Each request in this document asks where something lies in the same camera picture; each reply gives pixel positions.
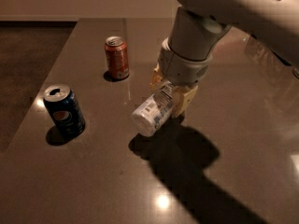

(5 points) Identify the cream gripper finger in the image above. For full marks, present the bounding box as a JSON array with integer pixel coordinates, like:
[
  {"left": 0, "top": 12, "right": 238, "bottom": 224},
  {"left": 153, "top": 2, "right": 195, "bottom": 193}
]
[
  {"left": 149, "top": 64, "right": 165, "bottom": 92},
  {"left": 171, "top": 85, "right": 198, "bottom": 119}
]

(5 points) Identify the blue plastic water bottle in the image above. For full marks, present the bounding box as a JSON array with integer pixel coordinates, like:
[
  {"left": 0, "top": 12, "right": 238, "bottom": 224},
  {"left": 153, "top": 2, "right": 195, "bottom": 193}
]
[{"left": 131, "top": 82, "right": 174, "bottom": 137}]

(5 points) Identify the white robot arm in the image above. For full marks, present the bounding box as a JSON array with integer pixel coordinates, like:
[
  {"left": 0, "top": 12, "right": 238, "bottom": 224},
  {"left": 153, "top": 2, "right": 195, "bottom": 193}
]
[{"left": 151, "top": 0, "right": 299, "bottom": 118}]

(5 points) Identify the red coke can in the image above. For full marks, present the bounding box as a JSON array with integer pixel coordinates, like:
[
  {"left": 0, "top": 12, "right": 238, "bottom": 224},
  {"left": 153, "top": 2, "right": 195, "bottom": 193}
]
[{"left": 105, "top": 35, "right": 129, "bottom": 80}]

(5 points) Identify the blue pepsi can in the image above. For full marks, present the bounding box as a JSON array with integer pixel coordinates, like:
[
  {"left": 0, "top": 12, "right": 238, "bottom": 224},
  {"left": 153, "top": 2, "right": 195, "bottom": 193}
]
[{"left": 43, "top": 84, "right": 85, "bottom": 138}]

